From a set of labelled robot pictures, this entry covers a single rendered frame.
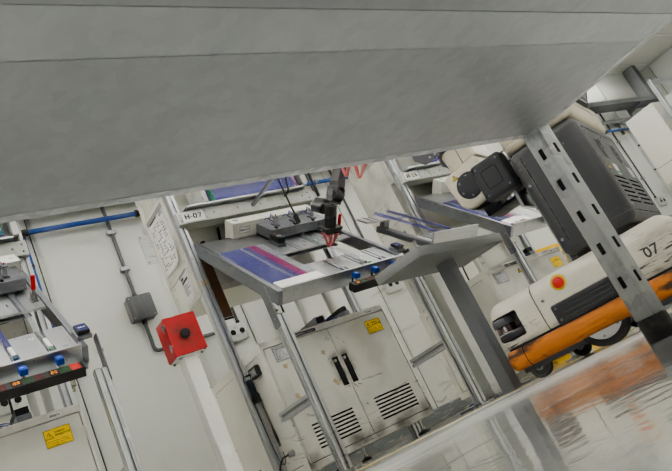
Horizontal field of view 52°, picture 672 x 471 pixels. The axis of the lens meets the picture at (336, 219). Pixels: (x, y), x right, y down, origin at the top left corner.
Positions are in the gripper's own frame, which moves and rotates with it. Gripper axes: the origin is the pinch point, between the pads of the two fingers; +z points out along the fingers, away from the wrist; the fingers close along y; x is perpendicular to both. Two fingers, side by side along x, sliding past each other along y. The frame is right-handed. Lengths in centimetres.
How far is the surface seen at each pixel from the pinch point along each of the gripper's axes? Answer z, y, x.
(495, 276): 32, -102, 20
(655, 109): -25, -450, -78
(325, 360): 42, 22, 27
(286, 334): 14, 53, 41
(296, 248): 1.6, 13.1, -8.5
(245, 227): -3.2, 23.8, -36.2
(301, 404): 40, 53, 51
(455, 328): 35, -39, 47
